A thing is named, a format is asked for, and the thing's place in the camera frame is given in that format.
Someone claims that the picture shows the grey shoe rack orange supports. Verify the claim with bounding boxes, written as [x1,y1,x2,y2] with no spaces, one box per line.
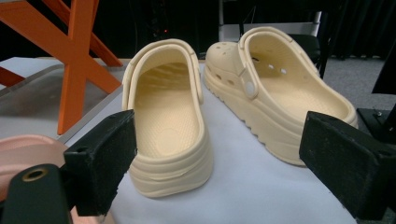
[0,0,132,147]

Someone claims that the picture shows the black metal stand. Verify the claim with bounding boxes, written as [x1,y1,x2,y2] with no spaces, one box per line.
[356,40,396,146]

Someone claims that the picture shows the black folding chair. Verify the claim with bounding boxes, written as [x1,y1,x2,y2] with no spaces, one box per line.
[288,12,332,78]

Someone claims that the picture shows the pale blue table cover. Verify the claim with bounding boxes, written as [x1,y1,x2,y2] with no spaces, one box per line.
[0,56,359,224]

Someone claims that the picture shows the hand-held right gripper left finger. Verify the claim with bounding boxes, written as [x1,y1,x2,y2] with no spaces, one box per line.
[63,109,138,217]

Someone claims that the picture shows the pink slipper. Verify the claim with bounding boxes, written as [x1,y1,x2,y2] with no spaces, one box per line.
[0,133,116,224]

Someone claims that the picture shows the white desk frame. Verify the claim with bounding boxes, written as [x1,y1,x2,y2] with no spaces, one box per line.
[218,0,322,43]

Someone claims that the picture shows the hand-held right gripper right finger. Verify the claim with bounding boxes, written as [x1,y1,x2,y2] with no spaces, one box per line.
[298,110,396,221]

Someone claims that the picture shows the cream clog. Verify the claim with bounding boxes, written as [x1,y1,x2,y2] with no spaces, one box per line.
[204,26,359,167]
[120,38,215,199]

